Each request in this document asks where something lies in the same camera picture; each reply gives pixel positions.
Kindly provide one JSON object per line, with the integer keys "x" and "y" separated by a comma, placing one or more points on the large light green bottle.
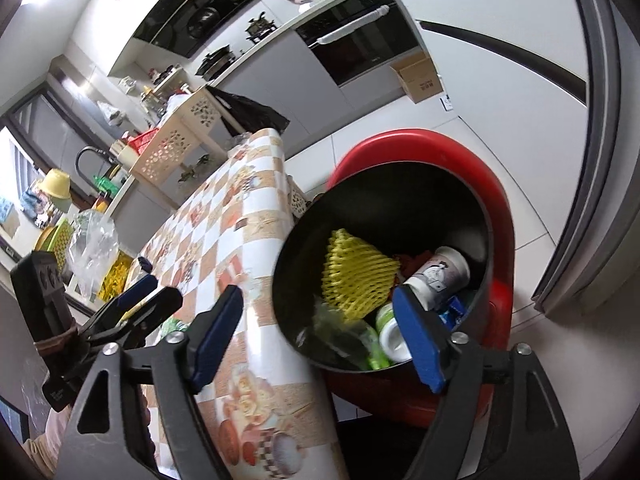
{"x": 392, "y": 340}

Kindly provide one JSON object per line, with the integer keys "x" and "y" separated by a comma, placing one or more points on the cardboard box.
{"x": 420, "y": 80}

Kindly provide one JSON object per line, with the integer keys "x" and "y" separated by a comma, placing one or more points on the yellow shiny packet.
{"x": 115, "y": 277}

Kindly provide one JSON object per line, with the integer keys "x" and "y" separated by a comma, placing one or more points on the printed paper cup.
{"x": 440, "y": 272}

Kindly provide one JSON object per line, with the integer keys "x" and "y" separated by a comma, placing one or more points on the black trash bin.
{"x": 310, "y": 240}

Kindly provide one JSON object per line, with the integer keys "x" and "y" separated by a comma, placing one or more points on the yellow foam fruit net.
{"x": 355, "y": 270}

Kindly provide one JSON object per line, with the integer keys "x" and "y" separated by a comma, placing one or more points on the person's left forearm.
{"x": 47, "y": 445}

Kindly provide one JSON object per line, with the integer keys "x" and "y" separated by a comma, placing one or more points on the yellow plastic bowl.
{"x": 55, "y": 182}

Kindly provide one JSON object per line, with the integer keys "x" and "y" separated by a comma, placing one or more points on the beige perforated plastic cart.
{"x": 170, "y": 147}

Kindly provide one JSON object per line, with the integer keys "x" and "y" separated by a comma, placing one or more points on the blue packet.
{"x": 454, "y": 310}

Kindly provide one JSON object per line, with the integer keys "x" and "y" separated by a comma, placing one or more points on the black garbage bag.
{"x": 250, "y": 107}

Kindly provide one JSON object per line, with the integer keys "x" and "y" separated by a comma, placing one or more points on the black range hood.
{"x": 200, "y": 10}

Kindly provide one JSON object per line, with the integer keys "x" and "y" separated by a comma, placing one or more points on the white upper cabinets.
{"x": 100, "y": 25}

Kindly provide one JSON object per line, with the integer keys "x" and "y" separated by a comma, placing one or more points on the red plastic stool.
{"x": 475, "y": 180}

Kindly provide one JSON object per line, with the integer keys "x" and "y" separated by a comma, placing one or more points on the black wok with lid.
{"x": 215, "y": 60}

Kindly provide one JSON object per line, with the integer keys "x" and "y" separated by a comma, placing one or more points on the checkered patterned tablecloth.
{"x": 220, "y": 240}

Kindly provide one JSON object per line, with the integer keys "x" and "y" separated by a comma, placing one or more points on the clear plastic bag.
{"x": 92, "y": 250}

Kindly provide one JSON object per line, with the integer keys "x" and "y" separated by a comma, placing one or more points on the red plastic basket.
{"x": 142, "y": 141}

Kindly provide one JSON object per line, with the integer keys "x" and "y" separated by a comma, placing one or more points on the black built-in oven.
{"x": 360, "y": 45}

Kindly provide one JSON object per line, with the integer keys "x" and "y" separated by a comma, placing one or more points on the black kitchen faucet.
{"x": 90, "y": 151}

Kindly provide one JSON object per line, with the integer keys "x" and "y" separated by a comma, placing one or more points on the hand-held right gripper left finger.
{"x": 215, "y": 340}

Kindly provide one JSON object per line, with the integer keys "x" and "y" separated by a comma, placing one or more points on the green wavy sponge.
{"x": 172, "y": 326}

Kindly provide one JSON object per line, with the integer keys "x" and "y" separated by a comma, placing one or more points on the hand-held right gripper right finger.
{"x": 420, "y": 340}

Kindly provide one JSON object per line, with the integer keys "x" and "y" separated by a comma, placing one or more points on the yellow plastic basket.
{"x": 55, "y": 245}

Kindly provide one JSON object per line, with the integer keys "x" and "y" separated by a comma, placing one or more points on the white refrigerator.
{"x": 500, "y": 5}

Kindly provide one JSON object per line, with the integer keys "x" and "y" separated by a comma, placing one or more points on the red plastic bag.
{"x": 407, "y": 265}

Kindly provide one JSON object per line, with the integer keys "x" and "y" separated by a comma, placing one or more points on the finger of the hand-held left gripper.
{"x": 155, "y": 315}
{"x": 137, "y": 292}

